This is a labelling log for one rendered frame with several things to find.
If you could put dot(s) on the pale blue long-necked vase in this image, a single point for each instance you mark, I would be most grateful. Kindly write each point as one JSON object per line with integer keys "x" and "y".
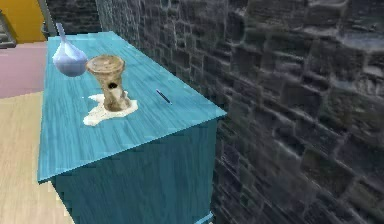
{"x": 69, "y": 60}

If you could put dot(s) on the dark blue pen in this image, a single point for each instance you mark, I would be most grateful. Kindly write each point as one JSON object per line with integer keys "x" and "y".
{"x": 163, "y": 96}

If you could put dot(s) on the dark grey furniture piece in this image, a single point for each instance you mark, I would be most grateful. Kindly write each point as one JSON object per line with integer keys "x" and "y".
{"x": 5, "y": 35}

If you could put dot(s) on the tan stone sculpture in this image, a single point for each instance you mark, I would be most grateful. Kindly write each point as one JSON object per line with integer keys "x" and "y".
{"x": 110, "y": 86}

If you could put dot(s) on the teal wooden cabinet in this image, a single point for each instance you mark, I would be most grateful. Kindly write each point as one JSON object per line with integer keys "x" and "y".
{"x": 140, "y": 160}

